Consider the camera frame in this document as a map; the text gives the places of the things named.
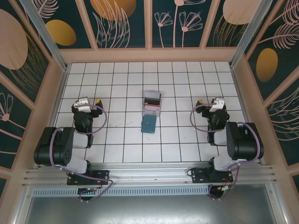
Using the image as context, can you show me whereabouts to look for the red edged card stack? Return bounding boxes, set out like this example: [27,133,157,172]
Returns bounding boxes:
[144,104,161,115]

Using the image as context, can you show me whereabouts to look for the clear acrylic card holder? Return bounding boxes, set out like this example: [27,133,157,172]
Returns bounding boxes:
[142,90,163,117]

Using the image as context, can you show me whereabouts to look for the grey metal sheet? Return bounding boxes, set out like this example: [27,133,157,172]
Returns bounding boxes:
[24,196,276,224]

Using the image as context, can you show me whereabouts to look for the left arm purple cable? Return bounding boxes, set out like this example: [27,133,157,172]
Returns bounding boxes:
[50,104,114,203]

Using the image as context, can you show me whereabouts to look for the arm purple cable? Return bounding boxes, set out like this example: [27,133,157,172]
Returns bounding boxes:
[50,104,114,203]
[190,104,262,201]

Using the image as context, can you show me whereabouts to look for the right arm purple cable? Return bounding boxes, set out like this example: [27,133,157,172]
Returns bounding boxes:
[190,104,262,201]

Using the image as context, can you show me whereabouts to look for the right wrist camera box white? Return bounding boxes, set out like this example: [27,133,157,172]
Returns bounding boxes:
[209,97,225,113]

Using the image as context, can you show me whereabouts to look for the aluminium side rail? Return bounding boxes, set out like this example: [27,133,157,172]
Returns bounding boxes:
[35,66,70,169]
[230,66,262,165]

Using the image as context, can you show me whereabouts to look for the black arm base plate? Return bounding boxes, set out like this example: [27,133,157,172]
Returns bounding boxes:
[67,169,110,186]
[191,167,234,184]

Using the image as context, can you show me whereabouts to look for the black cable connector hub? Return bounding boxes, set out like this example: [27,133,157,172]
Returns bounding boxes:
[78,186,100,203]
[208,183,231,200]

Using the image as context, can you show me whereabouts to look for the aluminium mounting rail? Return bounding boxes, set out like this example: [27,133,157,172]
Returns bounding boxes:
[22,162,278,189]

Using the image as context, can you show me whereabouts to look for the aluminium frame post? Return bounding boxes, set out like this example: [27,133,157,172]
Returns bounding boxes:
[18,0,71,72]
[228,0,273,69]

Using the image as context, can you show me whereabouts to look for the perforated grey cable duct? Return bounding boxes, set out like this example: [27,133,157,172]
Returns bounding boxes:
[31,188,211,197]

